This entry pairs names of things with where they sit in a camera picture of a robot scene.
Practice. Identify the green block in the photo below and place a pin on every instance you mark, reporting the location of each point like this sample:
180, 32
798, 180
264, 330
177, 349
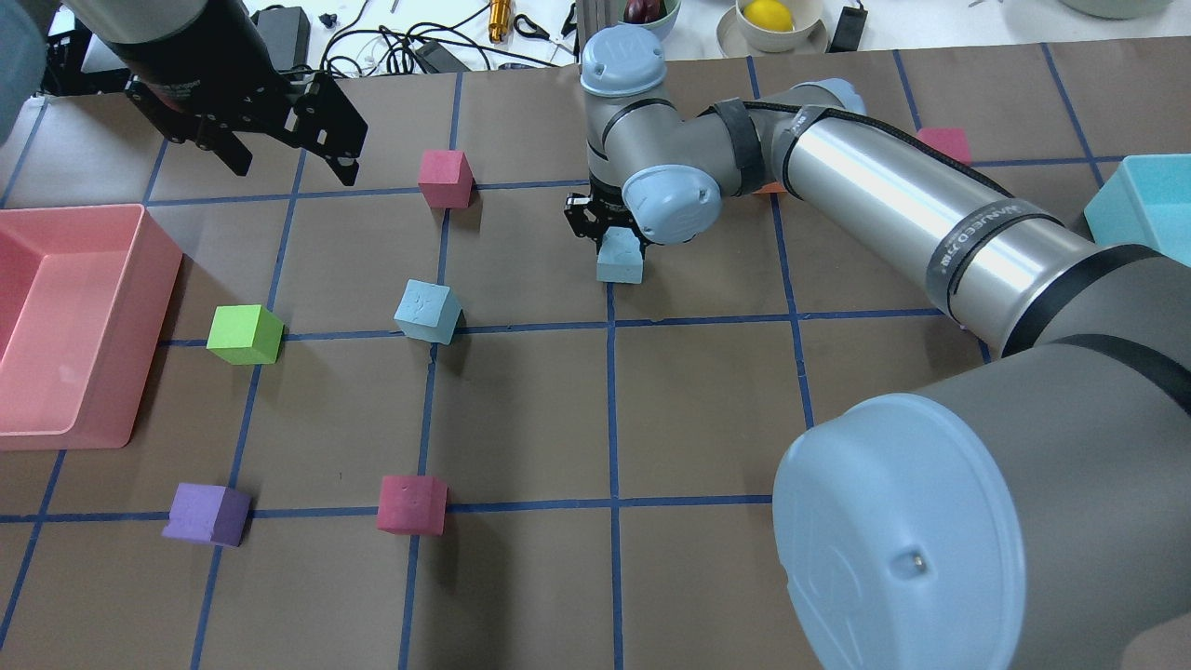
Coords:
245, 334

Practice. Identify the small black power brick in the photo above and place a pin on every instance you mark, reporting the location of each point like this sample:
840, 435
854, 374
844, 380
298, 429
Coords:
849, 29

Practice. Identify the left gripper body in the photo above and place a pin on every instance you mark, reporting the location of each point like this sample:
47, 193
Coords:
191, 67

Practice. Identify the gold cylinder tool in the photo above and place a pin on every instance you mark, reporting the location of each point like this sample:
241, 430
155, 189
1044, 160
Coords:
499, 20

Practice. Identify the scissors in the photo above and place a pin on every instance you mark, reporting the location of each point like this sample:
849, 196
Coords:
524, 26

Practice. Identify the pink tray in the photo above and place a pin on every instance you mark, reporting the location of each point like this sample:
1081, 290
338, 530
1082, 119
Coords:
84, 294

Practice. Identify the light blue block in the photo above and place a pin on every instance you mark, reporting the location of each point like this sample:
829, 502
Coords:
428, 312
620, 257

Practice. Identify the pink block near left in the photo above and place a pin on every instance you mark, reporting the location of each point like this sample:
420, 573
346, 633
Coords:
412, 505

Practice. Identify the orange block far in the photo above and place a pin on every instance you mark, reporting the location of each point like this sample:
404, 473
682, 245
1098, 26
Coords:
774, 188

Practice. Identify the pink block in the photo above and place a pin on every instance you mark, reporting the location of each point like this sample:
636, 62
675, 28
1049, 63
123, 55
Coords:
950, 141
412, 505
446, 180

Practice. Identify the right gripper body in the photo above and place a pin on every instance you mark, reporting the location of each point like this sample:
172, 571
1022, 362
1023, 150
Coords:
590, 217

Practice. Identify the green bowl with fruit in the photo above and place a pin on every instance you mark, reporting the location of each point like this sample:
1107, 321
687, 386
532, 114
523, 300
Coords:
657, 16

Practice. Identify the pink block far left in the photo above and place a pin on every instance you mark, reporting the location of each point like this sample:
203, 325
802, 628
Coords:
446, 180

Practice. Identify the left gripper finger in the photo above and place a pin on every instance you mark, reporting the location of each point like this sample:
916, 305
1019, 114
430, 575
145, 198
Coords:
344, 162
233, 153

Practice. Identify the purple block left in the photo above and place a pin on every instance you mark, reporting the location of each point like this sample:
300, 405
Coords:
207, 514

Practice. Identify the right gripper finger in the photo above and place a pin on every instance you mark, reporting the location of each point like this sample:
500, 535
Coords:
642, 244
594, 232

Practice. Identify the cyan tray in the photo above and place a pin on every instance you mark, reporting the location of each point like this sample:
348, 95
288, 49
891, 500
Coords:
1146, 202

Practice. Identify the beige bowl with lemon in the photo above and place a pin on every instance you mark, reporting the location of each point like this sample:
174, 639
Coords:
772, 27

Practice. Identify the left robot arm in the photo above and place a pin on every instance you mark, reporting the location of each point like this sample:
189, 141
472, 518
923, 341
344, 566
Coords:
201, 71

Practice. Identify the pink block far right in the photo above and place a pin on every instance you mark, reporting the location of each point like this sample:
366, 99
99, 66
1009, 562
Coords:
950, 141

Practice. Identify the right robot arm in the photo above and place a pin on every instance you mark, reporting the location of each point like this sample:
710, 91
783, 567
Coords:
664, 410

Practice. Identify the black computer box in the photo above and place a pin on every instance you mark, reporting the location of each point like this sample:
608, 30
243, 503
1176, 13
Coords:
78, 63

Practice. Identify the aluminium frame post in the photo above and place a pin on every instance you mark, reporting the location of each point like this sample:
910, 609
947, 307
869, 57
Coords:
593, 16

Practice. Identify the black power adapter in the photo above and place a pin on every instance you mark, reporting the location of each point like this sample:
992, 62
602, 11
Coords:
285, 31

